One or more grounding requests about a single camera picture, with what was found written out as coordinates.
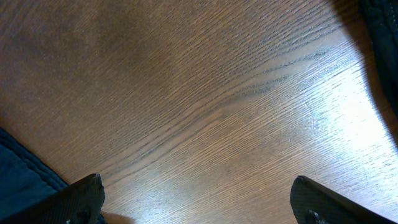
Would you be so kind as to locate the navy blue shorts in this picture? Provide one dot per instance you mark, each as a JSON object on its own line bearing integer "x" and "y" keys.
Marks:
{"x": 25, "y": 179}

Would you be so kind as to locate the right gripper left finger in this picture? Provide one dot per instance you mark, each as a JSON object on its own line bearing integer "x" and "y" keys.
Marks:
{"x": 80, "y": 202}

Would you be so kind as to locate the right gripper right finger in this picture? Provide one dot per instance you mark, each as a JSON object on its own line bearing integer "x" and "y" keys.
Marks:
{"x": 314, "y": 203}

